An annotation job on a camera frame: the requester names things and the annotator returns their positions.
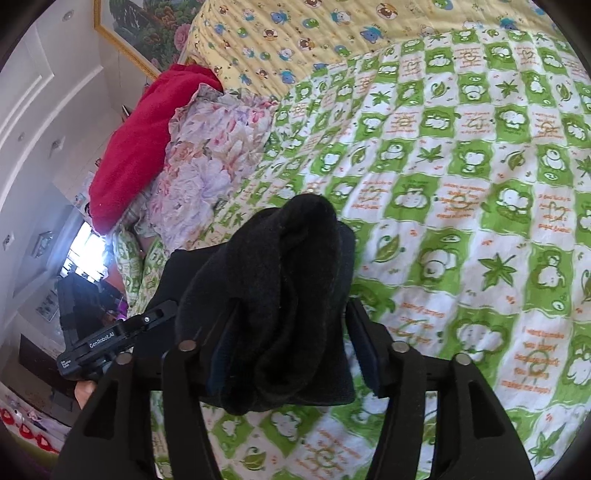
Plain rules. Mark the bright window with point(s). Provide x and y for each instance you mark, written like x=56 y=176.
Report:
x=87 y=251

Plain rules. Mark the floral ruffled pillow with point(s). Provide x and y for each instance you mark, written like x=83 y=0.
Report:
x=207 y=170

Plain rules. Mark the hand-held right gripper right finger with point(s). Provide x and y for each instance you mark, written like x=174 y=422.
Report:
x=367 y=350

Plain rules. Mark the yellow cartoon printed quilt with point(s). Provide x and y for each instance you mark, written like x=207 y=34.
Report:
x=323 y=37

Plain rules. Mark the black pants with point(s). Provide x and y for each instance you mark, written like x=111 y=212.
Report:
x=277 y=295

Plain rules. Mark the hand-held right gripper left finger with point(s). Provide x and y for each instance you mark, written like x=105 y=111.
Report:
x=184 y=392

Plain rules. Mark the gold framed landscape painting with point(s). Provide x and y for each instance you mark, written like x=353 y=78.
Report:
x=143 y=25

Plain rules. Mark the person's left hand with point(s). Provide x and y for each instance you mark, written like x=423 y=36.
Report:
x=84 y=393

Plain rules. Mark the green white printed bed sheet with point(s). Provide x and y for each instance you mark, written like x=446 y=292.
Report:
x=461 y=230

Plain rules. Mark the red blanket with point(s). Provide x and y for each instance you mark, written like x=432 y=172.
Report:
x=138 y=147

